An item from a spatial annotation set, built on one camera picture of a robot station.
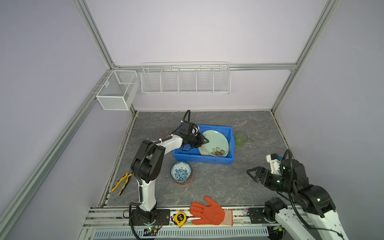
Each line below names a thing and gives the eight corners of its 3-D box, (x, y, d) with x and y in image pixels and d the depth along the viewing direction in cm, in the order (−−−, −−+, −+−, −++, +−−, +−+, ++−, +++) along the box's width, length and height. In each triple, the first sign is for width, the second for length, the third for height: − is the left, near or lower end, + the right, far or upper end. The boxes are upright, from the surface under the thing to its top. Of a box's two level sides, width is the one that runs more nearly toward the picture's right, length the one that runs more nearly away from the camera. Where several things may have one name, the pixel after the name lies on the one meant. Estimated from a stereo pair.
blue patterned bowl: (171, 187, 85) (168, 181, 76) (173, 169, 92) (171, 161, 83) (191, 187, 85) (191, 181, 76) (192, 169, 92) (191, 161, 83)
